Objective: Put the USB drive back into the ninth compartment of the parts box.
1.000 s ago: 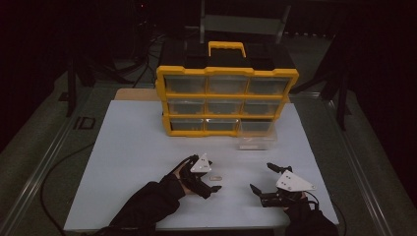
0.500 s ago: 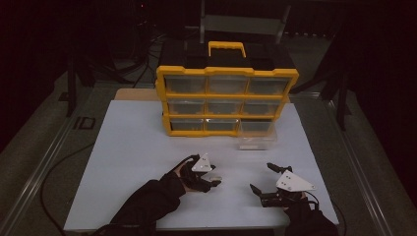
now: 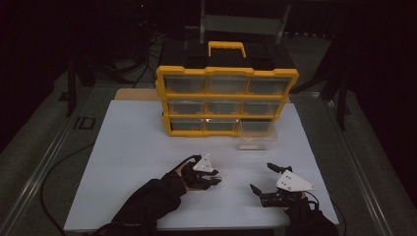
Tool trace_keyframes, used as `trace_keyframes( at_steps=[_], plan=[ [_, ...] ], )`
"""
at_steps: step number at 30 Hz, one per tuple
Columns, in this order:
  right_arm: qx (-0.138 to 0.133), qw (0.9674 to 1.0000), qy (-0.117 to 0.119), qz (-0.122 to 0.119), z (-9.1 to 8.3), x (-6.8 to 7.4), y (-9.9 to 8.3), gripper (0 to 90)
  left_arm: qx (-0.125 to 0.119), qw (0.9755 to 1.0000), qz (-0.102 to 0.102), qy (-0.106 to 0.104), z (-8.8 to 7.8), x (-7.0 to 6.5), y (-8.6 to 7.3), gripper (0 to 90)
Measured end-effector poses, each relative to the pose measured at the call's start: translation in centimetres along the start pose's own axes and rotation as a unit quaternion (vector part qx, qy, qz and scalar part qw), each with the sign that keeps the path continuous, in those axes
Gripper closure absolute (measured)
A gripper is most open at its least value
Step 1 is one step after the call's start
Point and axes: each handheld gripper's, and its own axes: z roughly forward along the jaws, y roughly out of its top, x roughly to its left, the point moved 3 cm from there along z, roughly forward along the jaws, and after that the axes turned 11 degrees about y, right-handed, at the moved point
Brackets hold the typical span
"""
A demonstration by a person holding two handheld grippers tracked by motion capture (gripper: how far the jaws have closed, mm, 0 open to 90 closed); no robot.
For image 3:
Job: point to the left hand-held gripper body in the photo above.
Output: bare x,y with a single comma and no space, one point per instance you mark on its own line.
204,164

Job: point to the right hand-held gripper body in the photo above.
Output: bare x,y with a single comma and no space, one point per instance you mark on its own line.
291,182

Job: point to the transparent plastic drawer bin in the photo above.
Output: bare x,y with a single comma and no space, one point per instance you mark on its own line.
257,139

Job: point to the yellow black drawer cabinet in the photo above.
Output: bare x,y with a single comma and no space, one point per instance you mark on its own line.
183,70

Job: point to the person's left hand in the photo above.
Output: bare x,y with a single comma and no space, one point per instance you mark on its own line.
183,171

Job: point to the person's right hand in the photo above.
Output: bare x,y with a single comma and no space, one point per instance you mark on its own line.
300,208

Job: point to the grid of clear drawers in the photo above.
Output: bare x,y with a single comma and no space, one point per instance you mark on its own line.
226,85

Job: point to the brown board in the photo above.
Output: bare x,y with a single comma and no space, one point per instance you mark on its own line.
137,95

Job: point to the grey metal stand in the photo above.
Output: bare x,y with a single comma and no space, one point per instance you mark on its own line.
242,24

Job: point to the aluminium frame rail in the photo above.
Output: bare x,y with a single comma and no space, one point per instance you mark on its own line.
42,170
360,170

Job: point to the black stand post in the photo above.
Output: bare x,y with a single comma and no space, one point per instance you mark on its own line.
342,105
71,91

